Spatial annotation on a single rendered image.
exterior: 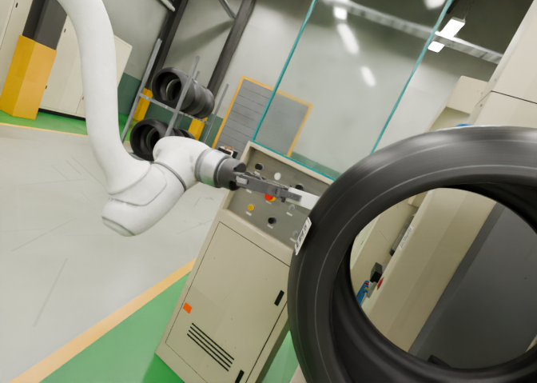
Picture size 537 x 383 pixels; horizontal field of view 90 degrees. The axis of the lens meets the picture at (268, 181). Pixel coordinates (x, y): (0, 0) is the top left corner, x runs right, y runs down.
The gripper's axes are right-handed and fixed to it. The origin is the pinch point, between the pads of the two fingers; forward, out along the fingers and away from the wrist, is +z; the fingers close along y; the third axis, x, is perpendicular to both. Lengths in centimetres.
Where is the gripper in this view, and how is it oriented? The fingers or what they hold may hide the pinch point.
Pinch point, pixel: (303, 198)
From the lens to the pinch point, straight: 58.7
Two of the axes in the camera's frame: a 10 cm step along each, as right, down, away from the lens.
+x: -2.9, 9.5, 0.8
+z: 8.8, 3.0, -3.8
